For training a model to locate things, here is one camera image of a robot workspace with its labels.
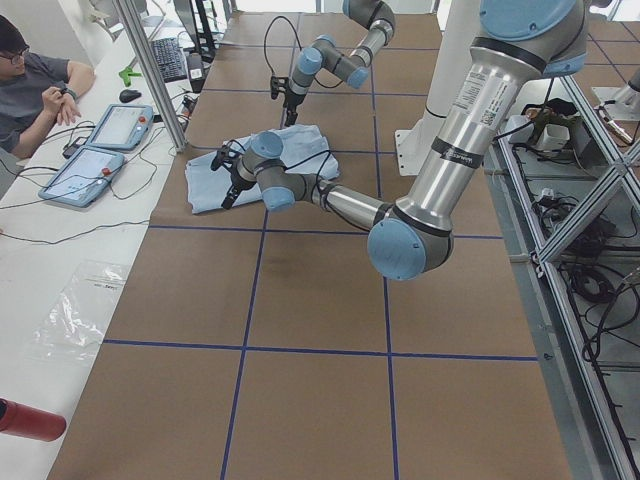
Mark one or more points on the green plastic clip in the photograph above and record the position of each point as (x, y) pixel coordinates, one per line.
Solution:
(127, 74)

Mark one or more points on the blue teach pendant upper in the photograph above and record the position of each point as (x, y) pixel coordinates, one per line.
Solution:
(122, 127)

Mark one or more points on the red cylindrical bottle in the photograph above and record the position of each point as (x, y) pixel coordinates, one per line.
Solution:
(27, 422)

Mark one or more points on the grey aluminium frame post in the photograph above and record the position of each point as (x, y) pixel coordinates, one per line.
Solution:
(137, 36)

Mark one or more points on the light blue button-up shirt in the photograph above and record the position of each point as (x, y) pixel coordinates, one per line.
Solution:
(305, 151)

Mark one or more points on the blue teach pendant lower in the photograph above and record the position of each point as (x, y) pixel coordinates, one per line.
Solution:
(83, 177)

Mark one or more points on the seated person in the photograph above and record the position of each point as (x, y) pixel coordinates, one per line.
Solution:
(37, 93)

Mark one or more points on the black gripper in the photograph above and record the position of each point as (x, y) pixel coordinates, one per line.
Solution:
(237, 183)
(292, 100)

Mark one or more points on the black computer mouse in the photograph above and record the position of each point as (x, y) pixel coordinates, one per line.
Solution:
(129, 95)

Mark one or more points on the blue teach pendant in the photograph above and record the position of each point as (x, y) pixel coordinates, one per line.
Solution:
(122, 127)
(83, 177)

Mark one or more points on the clear plastic bag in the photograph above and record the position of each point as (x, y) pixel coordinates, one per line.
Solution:
(75, 327)

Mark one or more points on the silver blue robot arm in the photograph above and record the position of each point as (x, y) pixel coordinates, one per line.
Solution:
(517, 42)
(379, 21)

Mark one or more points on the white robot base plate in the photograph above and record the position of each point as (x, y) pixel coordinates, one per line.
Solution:
(413, 145)

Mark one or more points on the black keyboard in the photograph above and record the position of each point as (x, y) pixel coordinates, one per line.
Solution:
(170, 59)

